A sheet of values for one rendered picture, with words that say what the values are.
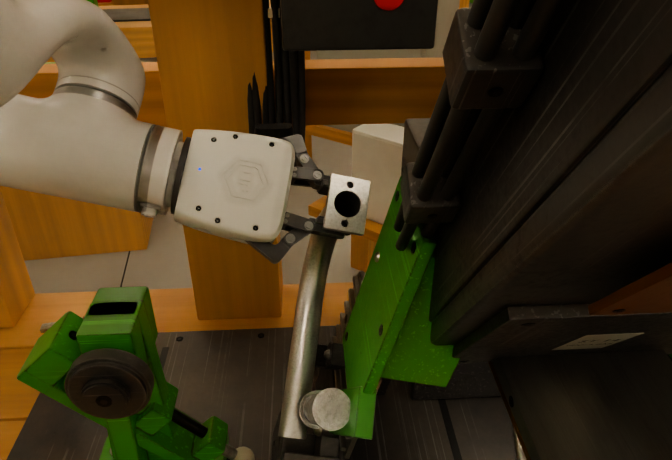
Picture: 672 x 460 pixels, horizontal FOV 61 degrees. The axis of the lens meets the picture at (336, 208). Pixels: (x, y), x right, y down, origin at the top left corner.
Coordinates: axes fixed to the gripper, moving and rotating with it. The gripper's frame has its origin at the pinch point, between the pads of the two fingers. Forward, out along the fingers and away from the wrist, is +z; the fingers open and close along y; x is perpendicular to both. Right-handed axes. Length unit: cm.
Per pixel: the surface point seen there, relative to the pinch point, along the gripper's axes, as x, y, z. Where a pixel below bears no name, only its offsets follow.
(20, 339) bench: 48, -19, -38
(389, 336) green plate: -6.5, -12.0, 5.1
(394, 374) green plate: -1.8, -15.0, 7.5
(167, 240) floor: 230, 30, -35
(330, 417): 0.6, -19.7, 2.7
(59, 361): 4.3, -18.4, -22.4
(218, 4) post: 10.0, 25.1, -16.5
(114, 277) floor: 212, 7, -52
